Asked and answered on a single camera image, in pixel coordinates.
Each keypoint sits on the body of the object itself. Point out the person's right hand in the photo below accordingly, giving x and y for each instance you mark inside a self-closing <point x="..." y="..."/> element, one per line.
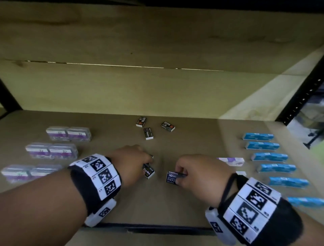
<point x="202" y="177"/>

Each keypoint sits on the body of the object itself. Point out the person's left hand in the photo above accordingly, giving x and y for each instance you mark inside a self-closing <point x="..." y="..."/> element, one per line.
<point x="129" y="162"/>

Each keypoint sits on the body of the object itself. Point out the person's left fingers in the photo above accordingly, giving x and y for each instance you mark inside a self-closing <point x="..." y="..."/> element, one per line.
<point x="147" y="159"/>

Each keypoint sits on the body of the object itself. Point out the person's right fingers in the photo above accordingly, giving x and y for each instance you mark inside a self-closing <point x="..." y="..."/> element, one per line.
<point x="181" y="169"/>

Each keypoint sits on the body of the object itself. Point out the small black staple box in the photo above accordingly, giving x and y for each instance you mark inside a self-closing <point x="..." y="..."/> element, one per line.
<point x="148" y="172"/>
<point x="171" y="179"/>
<point x="148" y="133"/>
<point x="168" y="126"/>
<point x="140" y="122"/>

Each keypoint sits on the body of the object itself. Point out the person's left forearm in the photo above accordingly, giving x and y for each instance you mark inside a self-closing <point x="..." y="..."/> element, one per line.
<point x="38" y="213"/>

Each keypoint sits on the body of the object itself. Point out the person's right forearm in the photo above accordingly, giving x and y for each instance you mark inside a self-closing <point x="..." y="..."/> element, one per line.
<point x="312" y="232"/>

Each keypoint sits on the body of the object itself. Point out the black marker wristband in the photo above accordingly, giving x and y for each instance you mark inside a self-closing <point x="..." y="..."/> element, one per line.
<point x="101" y="177"/>
<point x="253" y="210"/>

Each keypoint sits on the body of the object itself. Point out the white purple flat box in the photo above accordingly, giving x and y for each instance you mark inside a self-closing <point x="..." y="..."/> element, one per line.
<point x="231" y="161"/>

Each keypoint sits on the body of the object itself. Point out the small white box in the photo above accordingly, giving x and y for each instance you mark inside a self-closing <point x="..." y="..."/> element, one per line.
<point x="241" y="173"/>

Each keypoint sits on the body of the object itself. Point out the row of blue packets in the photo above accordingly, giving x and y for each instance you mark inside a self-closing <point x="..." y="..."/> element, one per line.
<point x="273" y="162"/>

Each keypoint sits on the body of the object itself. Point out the group of purple clear cases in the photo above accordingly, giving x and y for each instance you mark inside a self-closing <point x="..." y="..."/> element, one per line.
<point x="50" y="150"/>

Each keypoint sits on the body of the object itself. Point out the black shelf front rail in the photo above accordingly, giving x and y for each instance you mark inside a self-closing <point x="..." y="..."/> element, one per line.
<point x="151" y="228"/>

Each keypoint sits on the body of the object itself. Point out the black perforated shelf post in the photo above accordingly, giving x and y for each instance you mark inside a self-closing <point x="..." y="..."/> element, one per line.
<point x="301" y="96"/>

